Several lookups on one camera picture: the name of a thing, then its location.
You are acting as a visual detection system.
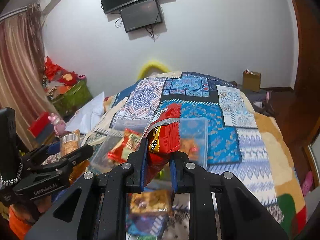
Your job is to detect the brown cardboard box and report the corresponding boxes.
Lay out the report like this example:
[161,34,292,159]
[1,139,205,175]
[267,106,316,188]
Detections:
[242,69,261,92]

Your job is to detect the red yellow small snack packet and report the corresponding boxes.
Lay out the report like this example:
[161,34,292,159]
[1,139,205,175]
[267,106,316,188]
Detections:
[107,128,142,163]

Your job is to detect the yellow fuzzy hoop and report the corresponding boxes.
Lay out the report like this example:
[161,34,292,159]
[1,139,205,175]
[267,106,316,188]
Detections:
[137,60,171,80]

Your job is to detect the striped pink curtain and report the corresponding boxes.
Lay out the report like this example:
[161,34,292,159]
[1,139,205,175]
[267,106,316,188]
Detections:
[1,3,56,150]

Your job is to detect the red stuffed items pile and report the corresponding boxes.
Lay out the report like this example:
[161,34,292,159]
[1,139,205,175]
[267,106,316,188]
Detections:
[43,56,86,93]

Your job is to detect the patchwork patterned bed blanket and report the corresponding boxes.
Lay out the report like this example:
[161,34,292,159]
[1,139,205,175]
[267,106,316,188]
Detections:
[82,72,306,238]

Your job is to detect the round biscuit roll pack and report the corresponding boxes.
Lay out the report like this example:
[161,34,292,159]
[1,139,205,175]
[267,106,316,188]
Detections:
[60,129,80,157]

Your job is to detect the clear plastic storage box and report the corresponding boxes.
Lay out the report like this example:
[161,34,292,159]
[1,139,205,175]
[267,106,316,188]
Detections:
[89,117,209,174]

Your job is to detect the nut cake clear pack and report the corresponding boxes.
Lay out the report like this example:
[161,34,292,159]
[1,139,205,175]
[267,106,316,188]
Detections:
[130,190,171,216]

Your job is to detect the wall mounted black monitor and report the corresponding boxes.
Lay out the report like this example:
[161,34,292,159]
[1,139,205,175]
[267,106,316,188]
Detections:
[120,0,163,33]

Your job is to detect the pink plush toy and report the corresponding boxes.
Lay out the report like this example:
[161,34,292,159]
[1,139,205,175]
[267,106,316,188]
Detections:
[48,113,66,136]

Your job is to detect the green storage box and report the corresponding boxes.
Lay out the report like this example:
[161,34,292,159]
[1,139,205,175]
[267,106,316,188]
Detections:
[52,80,93,118]

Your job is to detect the red snack bag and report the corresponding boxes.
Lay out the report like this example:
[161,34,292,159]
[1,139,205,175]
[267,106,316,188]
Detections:
[143,103,181,186]

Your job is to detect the red box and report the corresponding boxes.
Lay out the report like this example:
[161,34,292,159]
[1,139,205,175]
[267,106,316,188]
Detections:
[28,112,50,138]

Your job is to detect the brown wooden door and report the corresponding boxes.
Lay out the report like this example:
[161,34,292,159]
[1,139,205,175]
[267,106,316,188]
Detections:
[287,0,319,152]

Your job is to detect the brown pastry clear pack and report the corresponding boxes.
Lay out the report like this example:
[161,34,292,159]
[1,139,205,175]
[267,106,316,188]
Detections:
[180,138,200,161]

